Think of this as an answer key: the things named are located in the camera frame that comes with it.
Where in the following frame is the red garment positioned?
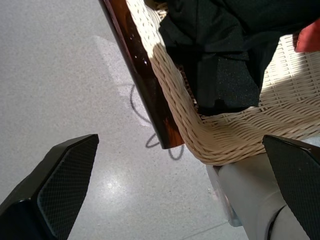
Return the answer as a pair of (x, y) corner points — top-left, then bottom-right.
(294, 21), (320, 53)

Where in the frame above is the black garment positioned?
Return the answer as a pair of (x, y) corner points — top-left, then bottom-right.
(154, 0), (320, 116)

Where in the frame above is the pale woven basket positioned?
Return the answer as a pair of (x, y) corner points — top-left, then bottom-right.
(126, 0), (320, 166)

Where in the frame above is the silver robot leg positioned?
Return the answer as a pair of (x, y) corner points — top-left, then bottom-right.
(206, 152), (312, 240)

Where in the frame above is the thin grey floor cable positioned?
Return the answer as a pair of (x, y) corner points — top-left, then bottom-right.
(129, 83), (186, 161)

